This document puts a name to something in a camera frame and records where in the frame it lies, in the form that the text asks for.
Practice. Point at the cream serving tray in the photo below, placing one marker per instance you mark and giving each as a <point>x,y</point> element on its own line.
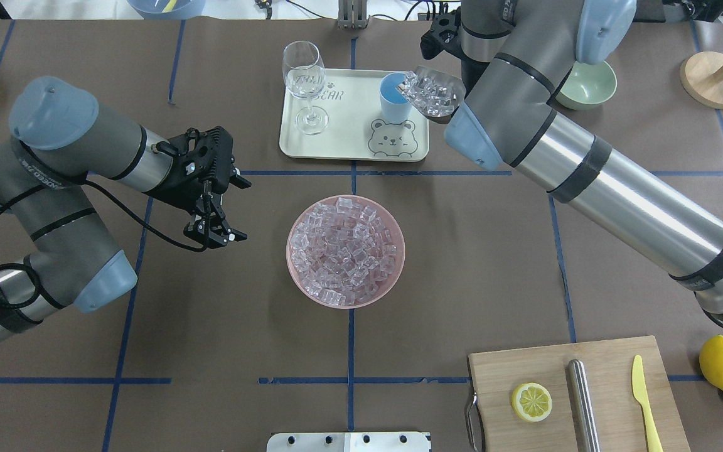
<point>357,129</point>

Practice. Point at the pink bowl of ice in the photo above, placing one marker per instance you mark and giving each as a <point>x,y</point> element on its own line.
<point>345,251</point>

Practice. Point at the wooden stand with base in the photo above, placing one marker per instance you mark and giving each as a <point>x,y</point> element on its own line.
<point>702,77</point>

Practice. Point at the clear wine glass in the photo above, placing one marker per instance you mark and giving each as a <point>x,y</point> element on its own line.
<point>304,77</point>

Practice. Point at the aluminium frame post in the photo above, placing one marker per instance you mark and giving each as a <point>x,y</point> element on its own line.
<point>353,14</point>

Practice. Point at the yellow plastic knife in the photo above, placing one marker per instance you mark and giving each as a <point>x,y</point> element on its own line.
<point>640,394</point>

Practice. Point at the blue bowl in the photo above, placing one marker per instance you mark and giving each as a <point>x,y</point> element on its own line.
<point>171,10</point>

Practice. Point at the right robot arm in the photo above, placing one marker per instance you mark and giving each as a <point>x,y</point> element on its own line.
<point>525,50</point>

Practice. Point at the light blue cup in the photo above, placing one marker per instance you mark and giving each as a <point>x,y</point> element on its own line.
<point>395,109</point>

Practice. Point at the lemon half slice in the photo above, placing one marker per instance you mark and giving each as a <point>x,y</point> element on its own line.
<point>531,402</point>

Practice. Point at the green ceramic bowl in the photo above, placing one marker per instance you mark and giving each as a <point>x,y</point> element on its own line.
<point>588,86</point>

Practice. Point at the steel cylinder rod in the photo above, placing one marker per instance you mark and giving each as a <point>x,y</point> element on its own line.
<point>582,407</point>

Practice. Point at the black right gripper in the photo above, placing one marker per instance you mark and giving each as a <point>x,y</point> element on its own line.
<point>438,32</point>

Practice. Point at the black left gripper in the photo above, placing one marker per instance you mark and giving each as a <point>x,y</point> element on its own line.
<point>174,189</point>

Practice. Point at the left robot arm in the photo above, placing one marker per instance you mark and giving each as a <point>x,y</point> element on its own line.
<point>59,135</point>

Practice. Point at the metal ice scoop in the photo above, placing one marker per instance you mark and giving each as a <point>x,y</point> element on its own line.
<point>434,94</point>

